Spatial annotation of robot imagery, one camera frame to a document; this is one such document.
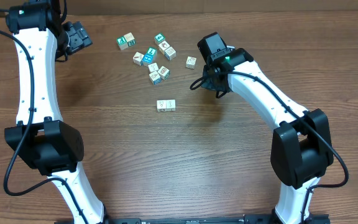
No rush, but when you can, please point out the wooden E letter block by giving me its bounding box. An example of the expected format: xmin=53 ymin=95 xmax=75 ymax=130
xmin=185 ymin=56 xmax=196 ymax=69

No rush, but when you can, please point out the green B wooden block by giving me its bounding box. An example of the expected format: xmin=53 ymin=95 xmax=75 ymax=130
xmin=164 ymin=47 xmax=177 ymax=60

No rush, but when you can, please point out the red-edged wooden letter block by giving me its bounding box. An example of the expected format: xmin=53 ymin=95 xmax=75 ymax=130
xmin=166 ymin=100 xmax=176 ymax=111

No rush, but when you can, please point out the wooden A airplane block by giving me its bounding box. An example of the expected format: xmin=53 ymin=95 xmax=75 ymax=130
xmin=157 ymin=100 xmax=167 ymax=112

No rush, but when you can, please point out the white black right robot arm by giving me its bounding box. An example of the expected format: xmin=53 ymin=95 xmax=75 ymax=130
xmin=191 ymin=32 xmax=334 ymax=223

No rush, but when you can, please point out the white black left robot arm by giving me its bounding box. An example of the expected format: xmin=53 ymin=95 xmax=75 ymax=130
xmin=4 ymin=1 xmax=108 ymax=223

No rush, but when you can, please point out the green picture wooden block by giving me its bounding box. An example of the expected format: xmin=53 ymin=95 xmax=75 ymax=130
xmin=116 ymin=36 xmax=129 ymax=50

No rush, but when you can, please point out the red picture wooden block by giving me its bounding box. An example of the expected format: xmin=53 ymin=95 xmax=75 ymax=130
xmin=158 ymin=40 xmax=170 ymax=54

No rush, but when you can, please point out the brown picture wooden block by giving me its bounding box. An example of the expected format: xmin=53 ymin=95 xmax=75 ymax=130
xmin=157 ymin=66 xmax=170 ymax=80

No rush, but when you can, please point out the green R wooden block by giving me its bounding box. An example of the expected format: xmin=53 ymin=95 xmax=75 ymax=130
xmin=124 ymin=32 xmax=136 ymax=47

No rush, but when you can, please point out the green 4 wooden block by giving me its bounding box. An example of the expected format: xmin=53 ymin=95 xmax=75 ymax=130
xmin=154 ymin=33 xmax=165 ymax=45

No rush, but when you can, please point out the green L wooden block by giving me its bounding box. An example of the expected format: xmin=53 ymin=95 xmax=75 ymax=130
xmin=146 ymin=47 xmax=158 ymax=61

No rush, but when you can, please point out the white question mark block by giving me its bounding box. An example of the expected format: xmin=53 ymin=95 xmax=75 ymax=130
xmin=147 ymin=63 xmax=159 ymax=73

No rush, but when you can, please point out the blue D wooden block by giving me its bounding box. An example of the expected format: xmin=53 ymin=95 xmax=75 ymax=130
xmin=149 ymin=71 xmax=161 ymax=85

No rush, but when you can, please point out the blue H wooden block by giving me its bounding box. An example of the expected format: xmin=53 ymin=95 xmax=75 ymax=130
xmin=141 ymin=54 xmax=154 ymax=66

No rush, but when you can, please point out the hammer picture wooden block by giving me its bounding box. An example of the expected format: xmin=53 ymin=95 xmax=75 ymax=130
xmin=132 ymin=52 xmax=144 ymax=66

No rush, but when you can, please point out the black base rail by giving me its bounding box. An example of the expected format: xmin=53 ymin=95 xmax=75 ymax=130
xmin=54 ymin=213 xmax=331 ymax=224

